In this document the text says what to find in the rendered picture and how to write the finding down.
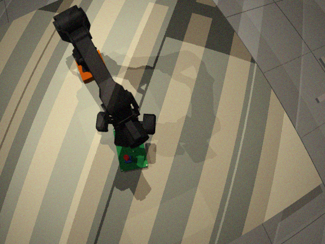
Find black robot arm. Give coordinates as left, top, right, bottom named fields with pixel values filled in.
left=53, top=5, right=149, bottom=149

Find green circuit board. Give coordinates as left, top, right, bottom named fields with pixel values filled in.
left=116, top=144, right=148, bottom=172

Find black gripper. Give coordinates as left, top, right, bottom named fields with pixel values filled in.
left=96, top=111, right=156, bottom=135

